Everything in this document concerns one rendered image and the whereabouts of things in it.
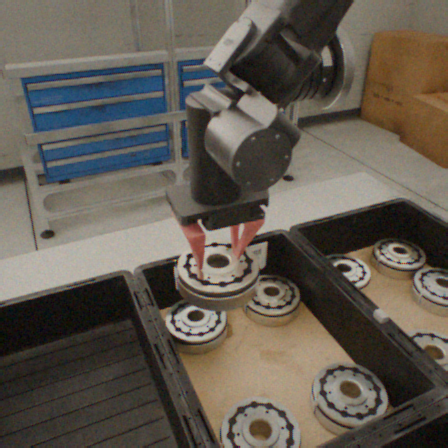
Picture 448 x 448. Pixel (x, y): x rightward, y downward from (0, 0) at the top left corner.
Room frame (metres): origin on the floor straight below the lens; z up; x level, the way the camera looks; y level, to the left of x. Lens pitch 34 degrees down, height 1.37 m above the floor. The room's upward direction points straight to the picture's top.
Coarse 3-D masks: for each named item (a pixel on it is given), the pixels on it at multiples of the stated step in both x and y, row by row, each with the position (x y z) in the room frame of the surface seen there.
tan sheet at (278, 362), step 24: (240, 312) 0.54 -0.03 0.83; (240, 336) 0.49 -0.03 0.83; (264, 336) 0.49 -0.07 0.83; (288, 336) 0.49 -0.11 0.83; (312, 336) 0.49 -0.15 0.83; (192, 360) 0.44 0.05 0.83; (216, 360) 0.44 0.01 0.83; (240, 360) 0.44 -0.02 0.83; (264, 360) 0.44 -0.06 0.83; (288, 360) 0.44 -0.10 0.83; (312, 360) 0.44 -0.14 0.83; (336, 360) 0.44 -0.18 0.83; (216, 384) 0.39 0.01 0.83; (240, 384) 0.39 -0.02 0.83; (264, 384) 0.39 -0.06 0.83; (288, 384) 0.39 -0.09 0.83; (216, 408) 0.35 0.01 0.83; (288, 408) 0.35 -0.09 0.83; (216, 432) 0.32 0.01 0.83; (312, 432) 0.32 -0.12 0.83
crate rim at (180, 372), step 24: (288, 240) 0.63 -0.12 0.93; (144, 264) 0.56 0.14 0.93; (168, 264) 0.56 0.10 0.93; (312, 264) 0.56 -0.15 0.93; (144, 288) 0.49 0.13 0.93; (336, 288) 0.50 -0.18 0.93; (360, 312) 0.45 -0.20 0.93; (168, 336) 0.40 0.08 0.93; (384, 336) 0.40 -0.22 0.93; (408, 360) 0.36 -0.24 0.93; (192, 384) 0.32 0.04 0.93; (432, 384) 0.32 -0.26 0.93; (192, 408) 0.29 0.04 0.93; (360, 432) 0.26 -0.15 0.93
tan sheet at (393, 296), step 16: (352, 256) 0.71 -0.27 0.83; (368, 256) 0.71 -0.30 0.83; (368, 288) 0.61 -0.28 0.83; (384, 288) 0.61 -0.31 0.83; (400, 288) 0.61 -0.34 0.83; (384, 304) 0.56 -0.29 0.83; (400, 304) 0.56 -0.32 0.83; (416, 304) 0.56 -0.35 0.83; (400, 320) 0.52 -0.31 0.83; (416, 320) 0.52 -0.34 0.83; (432, 320) 0.52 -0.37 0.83
